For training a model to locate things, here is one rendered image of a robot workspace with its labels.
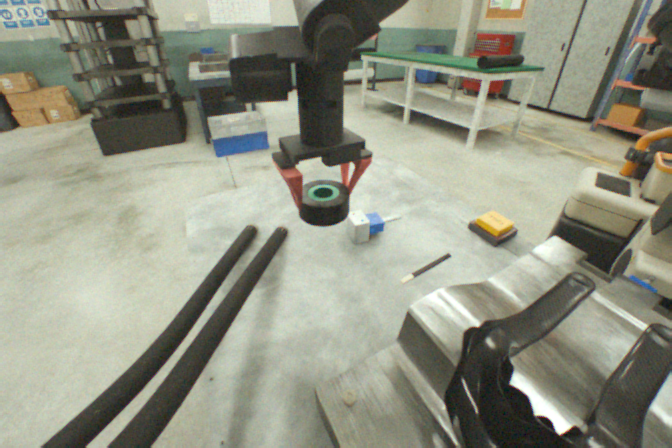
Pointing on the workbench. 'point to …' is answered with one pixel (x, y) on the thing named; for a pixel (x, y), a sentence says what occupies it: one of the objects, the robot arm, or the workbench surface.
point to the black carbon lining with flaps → (573, 291)
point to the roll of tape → (324, 203)
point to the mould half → (421, 385)
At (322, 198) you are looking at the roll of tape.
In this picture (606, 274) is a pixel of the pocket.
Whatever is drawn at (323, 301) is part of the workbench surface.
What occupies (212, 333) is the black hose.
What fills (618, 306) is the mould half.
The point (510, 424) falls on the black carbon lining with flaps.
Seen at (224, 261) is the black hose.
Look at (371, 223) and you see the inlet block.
